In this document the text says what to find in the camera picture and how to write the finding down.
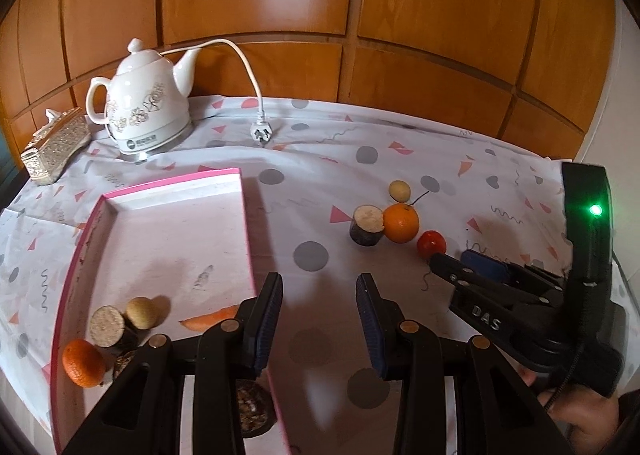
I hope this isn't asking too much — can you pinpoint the person's right hand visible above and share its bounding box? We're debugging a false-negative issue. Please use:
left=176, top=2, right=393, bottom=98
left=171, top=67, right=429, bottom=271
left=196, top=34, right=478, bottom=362
left=520, top=369, right=622, bottom=455

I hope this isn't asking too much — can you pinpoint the large dark cut tuber piece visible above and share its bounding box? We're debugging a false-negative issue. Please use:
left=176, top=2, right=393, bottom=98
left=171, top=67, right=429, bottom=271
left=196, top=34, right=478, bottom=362
left=90, top=305, right=138, bottom=351

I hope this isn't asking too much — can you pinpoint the white ceramic electric kettle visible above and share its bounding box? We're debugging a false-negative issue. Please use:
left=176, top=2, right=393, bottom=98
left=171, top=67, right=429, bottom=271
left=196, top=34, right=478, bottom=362
left=86, top=38, right=201, bottom=163

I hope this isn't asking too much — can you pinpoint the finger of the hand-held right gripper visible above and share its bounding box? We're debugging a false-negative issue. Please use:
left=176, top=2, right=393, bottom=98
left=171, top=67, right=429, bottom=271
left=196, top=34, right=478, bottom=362
left=461, top=249, right=567, bottom=288
left=429, top=252, right=506, bottom=288

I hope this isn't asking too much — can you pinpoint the red tomato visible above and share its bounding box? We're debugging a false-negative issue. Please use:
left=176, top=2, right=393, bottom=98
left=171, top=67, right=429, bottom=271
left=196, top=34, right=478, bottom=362
left=417, top=230, right=447, bottom=260

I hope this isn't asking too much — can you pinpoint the silver ornate tissue box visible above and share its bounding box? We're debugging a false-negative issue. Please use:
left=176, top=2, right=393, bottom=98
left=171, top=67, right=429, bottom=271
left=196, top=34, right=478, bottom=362
left=20, top=108, right=92, bottom=185

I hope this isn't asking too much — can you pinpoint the dark round tuber piece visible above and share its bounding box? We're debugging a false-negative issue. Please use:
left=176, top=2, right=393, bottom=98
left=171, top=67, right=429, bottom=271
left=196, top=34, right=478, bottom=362
left=236, top=377, right=277, bottom=438
left=112, top=349, right=146, bottom=381

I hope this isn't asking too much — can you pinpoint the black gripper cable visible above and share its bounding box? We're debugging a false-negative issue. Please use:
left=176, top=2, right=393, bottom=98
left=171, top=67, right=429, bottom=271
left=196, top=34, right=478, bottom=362
left=539, top=280, right=588, bottom=411

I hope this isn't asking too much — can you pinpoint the small dark cut tuber piece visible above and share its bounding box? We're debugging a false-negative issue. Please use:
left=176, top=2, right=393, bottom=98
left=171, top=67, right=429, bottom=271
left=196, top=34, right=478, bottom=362
left=349, top=205, right=386, bottom=247

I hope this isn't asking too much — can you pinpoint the pink shallow box tray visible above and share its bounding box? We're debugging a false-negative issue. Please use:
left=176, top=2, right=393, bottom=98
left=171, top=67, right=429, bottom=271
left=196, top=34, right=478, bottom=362
left=50, top=168, right=291, bottom=455

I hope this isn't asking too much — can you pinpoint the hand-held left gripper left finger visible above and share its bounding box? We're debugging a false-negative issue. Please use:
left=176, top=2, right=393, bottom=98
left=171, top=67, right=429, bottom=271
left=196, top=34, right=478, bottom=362
left=62, top=271, right=284, bottom=455

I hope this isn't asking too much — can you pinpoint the white power cord with plug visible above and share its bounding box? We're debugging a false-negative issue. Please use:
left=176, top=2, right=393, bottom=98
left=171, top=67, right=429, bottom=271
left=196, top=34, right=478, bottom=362
left=160, top=38, right=273, bottom=146

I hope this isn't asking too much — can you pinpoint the orange carrot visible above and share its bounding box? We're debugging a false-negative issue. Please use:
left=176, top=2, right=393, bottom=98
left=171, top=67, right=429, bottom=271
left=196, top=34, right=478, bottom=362
left=180, top=305, right=240, bottom=332

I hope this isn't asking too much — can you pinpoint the orange mandarin with stem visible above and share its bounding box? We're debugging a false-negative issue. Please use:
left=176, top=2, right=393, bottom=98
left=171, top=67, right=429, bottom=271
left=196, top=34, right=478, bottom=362
left=382, top=190, right=431, bottom=244

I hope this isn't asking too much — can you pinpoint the white patterned tablecloth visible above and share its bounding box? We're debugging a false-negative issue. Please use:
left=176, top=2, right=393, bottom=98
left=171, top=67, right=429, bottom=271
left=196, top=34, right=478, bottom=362
left=0, top=94, right=623, bottom=455

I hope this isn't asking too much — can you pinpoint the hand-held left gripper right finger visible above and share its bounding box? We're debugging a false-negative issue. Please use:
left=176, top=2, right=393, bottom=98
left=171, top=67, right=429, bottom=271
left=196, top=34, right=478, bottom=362
left=355, top=273, right=576, bottom=455

